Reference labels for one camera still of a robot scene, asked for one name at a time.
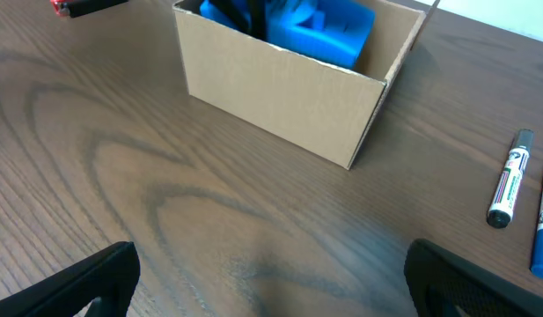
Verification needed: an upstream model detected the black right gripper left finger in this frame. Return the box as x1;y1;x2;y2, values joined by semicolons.
0;241;140;317

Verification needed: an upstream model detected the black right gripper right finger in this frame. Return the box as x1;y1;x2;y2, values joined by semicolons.
404;239;543;316

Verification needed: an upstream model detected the brown cardboard box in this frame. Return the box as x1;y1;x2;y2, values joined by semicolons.
172;1;432;169

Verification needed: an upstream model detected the black whiteboard marker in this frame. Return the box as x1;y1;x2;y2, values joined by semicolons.
487;129;534;229

